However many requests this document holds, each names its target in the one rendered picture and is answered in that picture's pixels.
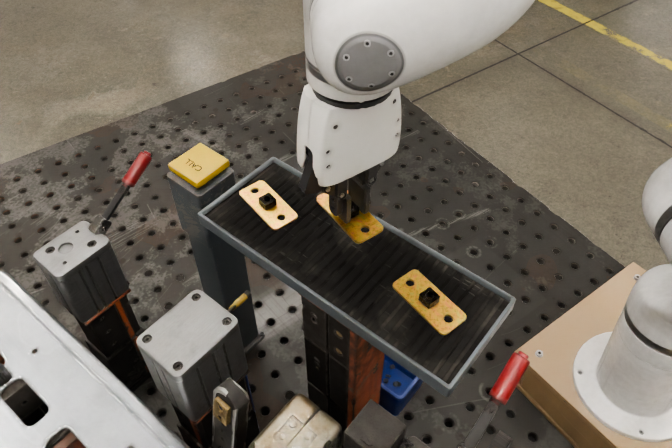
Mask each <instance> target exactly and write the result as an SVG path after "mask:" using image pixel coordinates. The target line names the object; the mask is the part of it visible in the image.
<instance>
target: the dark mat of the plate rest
mask: <svg viewBox="0 0 672 448"><path fill-rule="evenodd" d="M300 179H301V178H299V177H298V176H296V175H294V174H292V173H291V172H289V171H287V170H286V169H284V168H282V167H281V166H279V165H277V164H275V163H272V164H271V165H270V166H268V167H267V168H266V169H264V170H263V171H262V172H261V173H259V174H258V175H257V176H255V177H254V178H253V179H251V180H250V181H249V182H247V183H246V184H245V185H243V186H242V187H241V188H239V189H238V190H237V191H236V192H234V193H233V194H232V195H230V196H229V197H228V198H226V199H225V200H224V201H223V202H221V203H220V204H219V205H217V206H216V207H215V208H213V209H212V210H211V211H209V212H208V213H207V214H205V216H206V217H207V218H209V219H210V220H212V221H213V222H215V223H216V224H218V225H219V226H220V227H222V228H223V229H225V230H226V231H228V232H229V233H231V234H232V235H233V236H235V237H236V238H238V239H239V240H241V241H242V242H244V243H245V244H246V245H248V246H249V247H251V248H252V249H254V250H255V251H257V252H258V253H259V254H261V255H262V256H264V257H265V258H267V259H268V260H270V261H271V262H272V263H274V264H275V265H277V266H278V267H280V268H281V269H283V270H284V271H285V272H287V273H288V274H290V275H291V276H293V277H294V278H296V279H297V280H298V281H300V282H301V283H303V284H304V285H306V286H307V287H309V288H310V289H311V290H313V291H314V292H316V293H317V294H319V295H320V296H322V297H323V298H324V299H326V300H327V301H329V302H330V303H332V304H333V305H335V306H336V307H337V308H339V309H340V310H342V311H343V312H345V313H346V314H348V315H349V316H350V317H352V318H353V319H355V320H356V321H358V322H359V323H361V324H362V325H363V326H365V327H366V328H368V329H369V330H371V331H372V332H373V333H375V334H376V335H378V336H379V337H381V338H382V339H384V340H385V341H386V342H388V343H389V344H391V345H392V346H394V347H395V348H397V349H398V350H399V351H401V352H402V353H404V354H405V355H407V356H408V357H410V358H411V359H412V360H414V361H415V362H417V363H418V364H420V365H421V366H423V367H424V368H425V369H427V370H428V371H430V372H431V373H433V374H434V375H436V376H437V377H438V378H440V379H441V380H443V381H444V382H446V383H447V384H450V383H451V382H452V380H453V379H454V378H455V376H456V375H457V373H458V372H459V371H460V369H461V368H462V367H463V365H464V364H465V363H466V361H467V360H468V358H469V357H470V356H471V354H472V353H473V352H474V350H475V349H476V348H477V346H478V345H479V343H480V342H481V341H482V339H483V338H484V337H485V335H486V334H487V333H488V331H489V330H490V328H491V327H492V326H493V324H494V323H495V322H496V320H497V319H498V318H499V316H500V315H501V313H502V312H503V311H504V309H505V308H506V307H507V305H508V304H509V303H510V302H509V301H507V300H505V299H504V298H502V297H500V296H499V295H497V294H495V293H494V292H492V291H490V290H489V289H487V288H485V287H484V286H482V285H480V284H479V283H477V282H475V281H473V280H472V279H470V278H468V277H467V276H465V275H463V274H462V273H460V272H458V271H457V270H455V269H453V268H452V267H450V266H448V265H446V264H445V263H443V262H441V261H440V260H438V259H436V258H434V257H433V256H431V255H429V254H428V253H426V252H424V251H422V250H421V249H419V248H417V247H416V246H414V245H412V244H411V243H409V242H407V241H406V240H404V239H402V238H401V237H399V236H397V235H396V234H394V233H392V232H390V231H389V230H387V229H385V228H384V227H383V231H382V232H381V233H379V234H377V235H376V236H374V237H372V238H370V239H368V240H366V241H365V242H363V243H361V244H357V243H355V242H354V241H353V240H352V239H351V238H350V237H349V236H348V235H347V233H346V232H345V231H344V230H343V229H342V228H341V227H340V226H339V225H338V224H337V223H336V222H335V221H334V219H333V218H332V217H331V216H330V215H329V214H328V213H327V212H326V211H325V210H324V209H323V208H322V206H321V205H320V204H319V203H318V202H317V197H318V196H319V195H321V194H323V192H322V191H321V192H319V193H314V194H308V195H306V194H305V193H304V192H303V191H302V190H301V189H300V188H299V182H300ZM261 180H262V181H264V182H265V183H266V184H267V185H268V186H269V187H271V188H272V189H273V190H274V191H275V192H276V193H277V194H278V195H279V196H280V197H281V198H282V199H283V200H284V201H285V202H286V203H287V204H288V205H289V206H290V207H291V208H292V209H293V210H294V211H295V212H296V213H297V215H298V217H297V219H296V220H294V221H293V222H291V223H289V224H287V225H286V226H284V227H282V228H280V229H279V230H272V229H271V228H270V227H269V226H268V225H267V224H266V223H265V222H264V220H263V219H262V218H261V217H260V216H259V215H258V214H257V213H256V212H255V211H254V210H253V209H252V208H251V207H250V206H249V205H248V204H247V203H246V201H245V200H244V199H243V198H242V197H241V196H240V194H239V192H240V191H241V190H242V189H244V188H246V187H248V186H250V185H252V184H254V183H256V182H258V181H261ZM414 269H415V270H418V271H419V272H420V273H421V274H423V275H424V276H425V277H426V278H427V279H428V280H429V281H430V282H431V283H432V284H433V285H435V286H436V287H437V288H438V289H439V290H440V291H441V292H442V293H443V294H444V295H445V296H447V297H448V298H449V299H450V300H451V301H452V302H453V303H454V304H455V305H456V306H457V307H459V308H460V309H461V310H462V311H463V312H464V313H465V314H466V320H465V321H464V322H463V323H462V324H460V325H459V326H458V327H456V328H455V329H454V330H453V331H451V332H450V333H449V334H447V335H441V334H439V333H438V332H437V331H436V330H435V329H434V328H433V327H432V326H431V325H430V324H429V323H428V322H427V321H426V320H425V319H424V318H423V317H422V316H421V315H420V314H419V313H418V312H417V311H416V310H415V309H414V308H413V307H412V306H411V305H410V304H409V303H408V302H407V301H405V300H404V299H403V298H402V297H401V296H400V295H399V294H398V293H397V292H396V291H395V290H394V289H393V283H394V282H395V281H396V280H398V279H399V278H401V277H402V276H404V275H405V274H407V273H408V272H410V271H411V270H414Z"/></svg>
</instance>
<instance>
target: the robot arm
mask: <svg viewBox="0 0 672 448"><path fill-rule="evenodd" d="M534 1H535V0H303V15H304V38H305V60H306V78H307V81H308V83H309V84H307V85H306V86H304V89H303V93H302V97H301V101H300V107H299V114H298V125H297V160H298V163H299V165H300V166H301V167H302V168H303V167H305V168H304V170H303V173H302V176H301V179H300V182H299V188H300V189H301V190H302V191H303V192H304V193H305V194H306V195H308V194H314V193H319V192H321V191H322V192H323V193H325V194H328V195H329V209H330V211H331V212H332V213H333V214H334V216H338V217H339V218H340V219H341V220H342V221H343V222H344V223H345V224H347V223H349V222H350V221H351V201H353V202H354V203H355V204H356V205H357V206H358V207H359V210H360V211H361V212H362V213H363V214H366V213H368V212H369V205H370V192H371V185H373V184H374V183H375V182H376V180H377V172H378V171H379V170H380V168H381V167H382V166H383V165H384V163H385V160H387V159H388V158H390V157H391V156H393V155H394V154H395V153H396V152H397V151H398V149H399V141H400V134H401V98H400V90H399V87H401V86H403V85H405V84H408V83H410V82H413V81H415V80H417V79H420V78H422V77H424V76H427V75H429V74H431V73H433V72H435V71H437V70H440V69H442V68H444V67H446V66H448V65H450V64H452V63H454V62H456V61H458V60H460V59H462V58H464V57H466V56H468V55H470V54H472V53H473V52H475V51H477V50H479V49H480V48H482V47H484V46H485V45H487V44H489V43H490V42H492V41H493V40H495V39H496V38H497V37H499V36H500V35H501V34H503V33H504V32H505V31H507V30H508V29H509V28H510V27H511V26H512V25H513V24H515V23H516V22H517V21H518V20H519V19H520V18H521V17H522V16H523V15H524V14H525V12H526V11H527V10H528V9H529V8H530V7H531V5H532V4H533V3H534ZM347 179H349V184H348V193H347ZM642 209H643V214H644V217H645V219H646V222H647V224H648V226H649V228H650V229H651V231H652V233H653V235H654V236H655V238H656V240H657V242H658V243H659V245H660V247H661V248H662V250H663V252H664V254H665V255H666V257H667V259H668V260H669V262H670V264H663V265H659V266H656V267H653V268H651V269H650V270H648V271H647V272H645V273H644V274H643V275H642V276H641V277H640V278H639V279H638V280H637V282H636V283H635V285H634V286H633V288H632V290H631V292H630V294H629V296H628V298H627V301H626V303H625V305H624V307H623V309H622V312H621V314H620V316H619V318H618V321H617V323H616V325H615V327H614V329H613V332H606V333H602V334H599V335H596V336H595V337H593V338H591V339H589V340H588V341H587V342H586V343H584V344H583V345H582V347H581V348H580V349H579V351H578V353H577V355H576V358H575V360H574V364H573V381H574V385H575V389H576V391H577V393H578V396H579V398H580V399H581V401H582V403H583V404H584V406H585V407H586V408H587V409H588V411H589V412H590V413H591V414H592V415H593V416H594V417H595V418H596V419H597V420H598V421H600V422H601V423H602V424H603V425H605V426H606V427H608V428H609V429H611V430H612V431H614V432H616V433H618V434H620V435H622V436H625V437H628V438H631V439H634V440H639V441H644V442H663V441H669V440H672V158H670V159H669V160H667V161H666V162H664V163H663V164H662V165H660V166H659V167H658V168H657V169H656V170H655V171H654V172H653V173H652V174H651V176H650V177H649V179H648V181H647V182H646V184H645V187H644V190H643V194H642Z"/></svg>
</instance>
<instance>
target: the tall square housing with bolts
mask: <svg viewBox="0 0 672 448"><path fill-rule="evenodd" d="M136 342H137V346H138V348H139V350H140V352H141V354H142V356H143V358H144V361H145V363H146V365H147V367H148V369H149V371H150V374H151V376H152V378H153V380H154V382H155V385H156V388H157V389H158V390H159V391H160V392H161V393H162V394H163V395H164V396H165V397H166V398H167V399H169V400H170V401H171V404H172V406H173V408H174V410H175V413H176V415H177V417H178V419H179V423H178V424H177V427H178V429H179V431H180V433H181V436H182V438H183V440H184V442H185V443H186V444H187V445H188V446H189V447H191V448H209V447H210V446H211V445H212V436H213V434H212V419H213V390H214V389H215V388H216V387H218V386H219V385H220V384H221V383H223V382H224V381H225V380H226V379H227V378H231V379H232V380H234V381H235V382H236V383H237V384H238V385H240V386H241V387H242V388H243V389H244V390H245V391H246V392H247V391H248V392H247V393H248V395H249V399H250V401H249V411H248V424H247V436H246V440H245V443H246V448H248V447H249V445H250V443H251V442H252V441H253V440H254V439H255V438H256V437H257V436H258V435H259V434H260V430H259V426H258V421H257V417H256V413H255V408H254V404H253V399H252V395H251V391H250V386H249V382H248V377H247V374H248V373H249V372H250V371H249V369H248V365H247V361H246V356H245V351H244V347H243V342H242V337H241V333H240V328H239V324H238V320H237V318H236V317H235V316H234V315H232V314H231V313H230V312H228V311H227V310H226V309H225V308H223V307H222V306H221V305H219V304H218V303H217V302H216V301H214V300H213V299H212V298H210V297H209V296H208V295H207V294H205V293H204V292H203V291H201V290H194V291H192V292H191V293H190V294H188V295H187V296H186V297H185V298H184V299H182V300H181V301H180V302H179V303H178V304H177V305H175V306H174V307H173V308H172V309H171V310H169V311H168V312H167V313H166V314H165V315H163V316H162V317H161V318H160V319H159V320H158V321H156V322H155V323H154V324H153V325H152V326H150V327H149V328H148V329H147V330H146V331H144V332H143V333H142V334H141V335H140V336H139V337H138V338H137V341H136ZM244 378H245V379H244ZM245 382H246V384H245ZM246 387H247V388H246ZM250 404H251V405H250ZM251 408H252V409H251Z"/></svg>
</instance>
